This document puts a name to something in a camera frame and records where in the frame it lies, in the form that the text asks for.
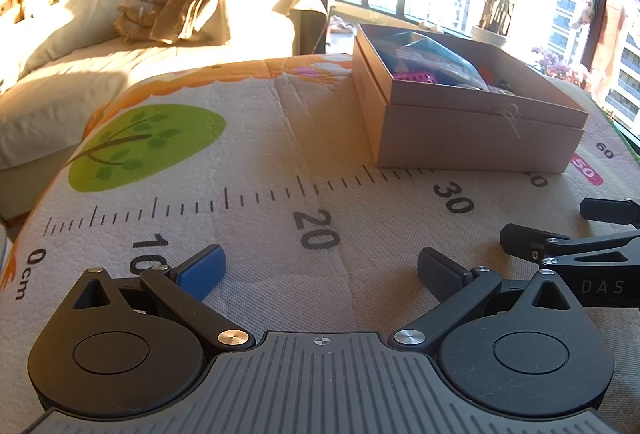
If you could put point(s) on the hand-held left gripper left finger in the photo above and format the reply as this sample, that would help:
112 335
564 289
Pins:
202 275

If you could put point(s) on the blue white tissue packet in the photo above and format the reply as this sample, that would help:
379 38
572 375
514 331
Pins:
440 59

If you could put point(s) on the pale small heap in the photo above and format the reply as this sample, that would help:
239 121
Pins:
340 25

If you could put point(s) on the pink plastic toy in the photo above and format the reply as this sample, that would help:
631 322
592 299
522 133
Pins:
412 76

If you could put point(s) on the printed ruler play mat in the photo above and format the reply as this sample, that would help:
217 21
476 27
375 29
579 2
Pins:
280 139

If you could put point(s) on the bed with pillows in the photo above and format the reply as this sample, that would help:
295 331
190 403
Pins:
60 79

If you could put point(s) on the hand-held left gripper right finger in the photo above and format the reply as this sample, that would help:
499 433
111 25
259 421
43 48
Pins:
440 275

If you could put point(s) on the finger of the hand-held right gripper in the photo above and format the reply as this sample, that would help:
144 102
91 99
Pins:
520 239
607 210

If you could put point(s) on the pink flowers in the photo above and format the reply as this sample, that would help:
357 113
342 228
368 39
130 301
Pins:
560 67

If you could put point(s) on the brown cardboard box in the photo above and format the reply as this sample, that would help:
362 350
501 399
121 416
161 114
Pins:
475 134

